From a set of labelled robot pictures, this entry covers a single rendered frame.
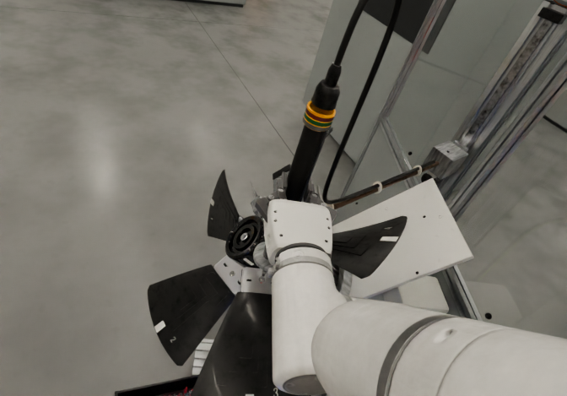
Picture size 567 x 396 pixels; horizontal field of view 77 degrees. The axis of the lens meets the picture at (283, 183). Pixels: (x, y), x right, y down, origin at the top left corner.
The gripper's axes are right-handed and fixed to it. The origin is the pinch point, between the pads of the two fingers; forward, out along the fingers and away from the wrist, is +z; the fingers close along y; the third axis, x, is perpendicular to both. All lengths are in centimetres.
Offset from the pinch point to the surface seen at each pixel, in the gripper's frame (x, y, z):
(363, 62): -67, 91, 243
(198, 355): -141, -9, 28
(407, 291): -52, 53, 16
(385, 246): -6.2, 18.4, -5.4
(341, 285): -32.8, 20.8, 3.1
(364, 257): -7.6, 14.4, -7.2
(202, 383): -34.8, -10.1, -20.3
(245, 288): -30.0, -3.5, -2.0
